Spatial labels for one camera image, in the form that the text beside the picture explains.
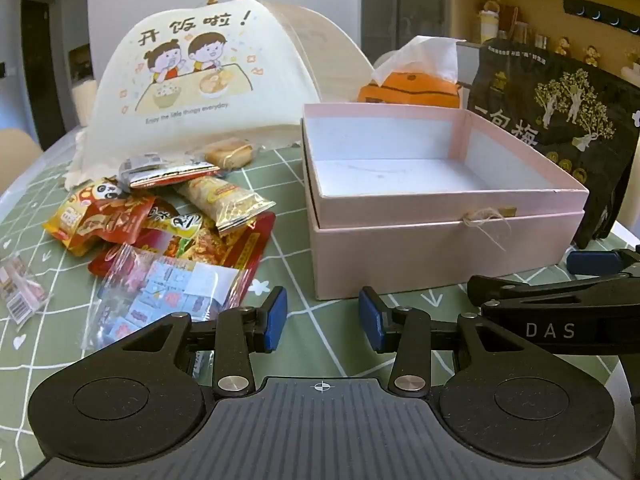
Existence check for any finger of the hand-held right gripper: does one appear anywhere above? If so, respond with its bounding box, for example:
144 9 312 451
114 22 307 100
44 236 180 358
467 274 640 311
566 246 640 278

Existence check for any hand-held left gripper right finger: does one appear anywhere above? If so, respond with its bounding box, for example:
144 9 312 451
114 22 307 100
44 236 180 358
358 286 546 396

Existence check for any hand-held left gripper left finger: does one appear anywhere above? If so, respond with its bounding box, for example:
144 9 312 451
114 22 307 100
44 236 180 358
107 286 288 396

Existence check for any pink cardboard box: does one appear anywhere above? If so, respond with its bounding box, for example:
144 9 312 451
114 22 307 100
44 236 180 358
300 102 591 225

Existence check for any yellow panda snack packet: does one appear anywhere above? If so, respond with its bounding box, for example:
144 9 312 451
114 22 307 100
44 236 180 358
42 177 156 257

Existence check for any green checked tablecloth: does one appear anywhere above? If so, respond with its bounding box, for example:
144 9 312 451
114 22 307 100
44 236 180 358
0 125 640 411

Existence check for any clear zip bag of candies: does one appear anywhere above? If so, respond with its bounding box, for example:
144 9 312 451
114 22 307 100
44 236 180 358
80 242 241 353

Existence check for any long beige biscuit packet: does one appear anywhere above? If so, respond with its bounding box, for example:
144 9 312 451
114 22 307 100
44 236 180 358
172 174 277 235

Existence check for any yellow and black snack packet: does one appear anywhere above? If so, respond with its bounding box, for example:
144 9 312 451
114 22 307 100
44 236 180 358
142 202 203 241

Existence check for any black bag with gold trees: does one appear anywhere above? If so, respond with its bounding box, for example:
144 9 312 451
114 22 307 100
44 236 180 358
467 37 640 251

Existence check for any wrapped round pastry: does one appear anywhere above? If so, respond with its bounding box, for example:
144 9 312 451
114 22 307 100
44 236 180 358
204 137 258 171

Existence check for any silver red-edged snack packet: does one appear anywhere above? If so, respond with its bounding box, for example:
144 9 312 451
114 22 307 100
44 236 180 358
129 160 222 191

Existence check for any grey foil snack packet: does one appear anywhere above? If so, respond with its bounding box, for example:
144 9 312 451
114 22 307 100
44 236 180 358
117 154 171 183

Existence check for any cream cartoon print food cover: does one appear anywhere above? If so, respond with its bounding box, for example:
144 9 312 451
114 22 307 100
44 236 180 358
70 0 376 191

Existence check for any small clear barcode packet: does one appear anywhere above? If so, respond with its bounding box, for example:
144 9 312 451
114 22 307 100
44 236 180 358
0 252 51 331

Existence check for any yellow cup figurine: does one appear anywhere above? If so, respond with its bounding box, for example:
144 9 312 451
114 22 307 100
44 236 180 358
477 0 503 43

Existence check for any white tissue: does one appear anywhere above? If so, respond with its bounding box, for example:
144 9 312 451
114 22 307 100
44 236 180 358
372 36 460 86

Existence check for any beige chair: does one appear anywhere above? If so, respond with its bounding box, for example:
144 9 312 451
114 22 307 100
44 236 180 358
0 129 43 196

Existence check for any dark door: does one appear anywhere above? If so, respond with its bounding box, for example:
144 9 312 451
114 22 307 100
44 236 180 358
20 0 56 151

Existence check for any twine string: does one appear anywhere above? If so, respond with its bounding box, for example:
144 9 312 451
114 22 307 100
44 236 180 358
460 205 516 252

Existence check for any black wall hook rack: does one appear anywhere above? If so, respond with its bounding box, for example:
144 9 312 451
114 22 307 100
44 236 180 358
562 0 640 33

